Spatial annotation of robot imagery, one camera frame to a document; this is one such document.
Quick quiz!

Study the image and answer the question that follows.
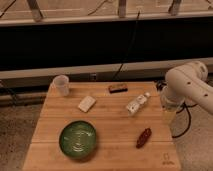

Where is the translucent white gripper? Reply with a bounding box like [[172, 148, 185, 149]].
[[160, 86, 184, 125]]

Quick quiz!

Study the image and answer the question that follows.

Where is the clear plastic bottle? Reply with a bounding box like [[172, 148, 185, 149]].
[[126, 92, 150, 116]]

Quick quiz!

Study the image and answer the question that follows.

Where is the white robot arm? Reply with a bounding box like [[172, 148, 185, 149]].
[[160, 61, 213, 124]]

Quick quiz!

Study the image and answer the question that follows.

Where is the green ceramic bowl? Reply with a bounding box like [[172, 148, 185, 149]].
[[59, 120, 97, 159]]

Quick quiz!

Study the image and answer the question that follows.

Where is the dark red sausage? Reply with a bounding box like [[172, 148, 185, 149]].
[[136, 128, 152, 148]]

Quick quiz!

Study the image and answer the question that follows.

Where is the brown rectangular block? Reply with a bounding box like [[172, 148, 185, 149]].
[[108, 84, 128, 93]]

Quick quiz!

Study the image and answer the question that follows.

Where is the wooden cutting board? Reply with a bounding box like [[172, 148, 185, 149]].
[[23, 82, 181, 171]]

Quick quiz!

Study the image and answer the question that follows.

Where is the white soap bar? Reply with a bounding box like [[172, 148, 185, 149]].
[[78, 96, 96, 112]]

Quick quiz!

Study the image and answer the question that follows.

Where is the translucent plastic cup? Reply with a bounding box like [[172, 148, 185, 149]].
[[53, 75, 69, 96]]

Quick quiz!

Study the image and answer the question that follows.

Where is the black cable near robot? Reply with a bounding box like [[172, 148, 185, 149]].
[[171, 101, 198, 139]]

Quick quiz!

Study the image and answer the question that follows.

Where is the black hanging cable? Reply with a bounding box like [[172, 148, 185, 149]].
[[111, 9, 142, 82]]

